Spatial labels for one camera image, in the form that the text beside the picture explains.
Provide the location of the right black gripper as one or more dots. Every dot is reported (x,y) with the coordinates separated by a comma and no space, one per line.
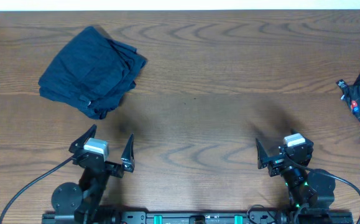
(276,162)

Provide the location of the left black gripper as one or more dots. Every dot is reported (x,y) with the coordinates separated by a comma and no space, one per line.
(126,160)

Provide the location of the navy blue shorts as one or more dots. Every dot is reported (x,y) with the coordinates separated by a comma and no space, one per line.
(89,69)

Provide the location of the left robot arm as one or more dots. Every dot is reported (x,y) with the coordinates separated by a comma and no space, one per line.
(80,203)

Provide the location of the folded navy shorts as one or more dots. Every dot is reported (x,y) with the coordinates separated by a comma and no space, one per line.
(105,102)

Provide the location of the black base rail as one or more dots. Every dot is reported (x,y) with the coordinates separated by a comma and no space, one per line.
(255,216)

